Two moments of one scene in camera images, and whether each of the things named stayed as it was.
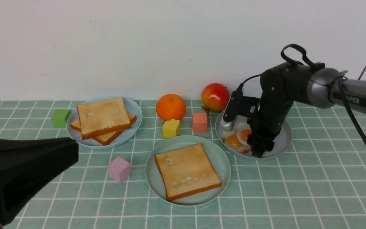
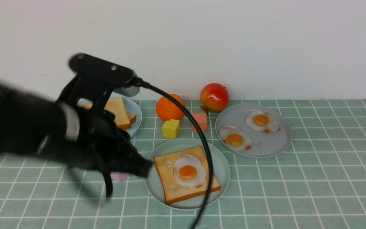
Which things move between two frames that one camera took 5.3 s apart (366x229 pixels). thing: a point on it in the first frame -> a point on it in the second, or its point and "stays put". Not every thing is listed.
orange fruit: x=170 y=106 stays put
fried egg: x=243 y=130 -> x=188 y=171
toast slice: x=186 y=171 stays put
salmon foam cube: x=199 y=122 stays put
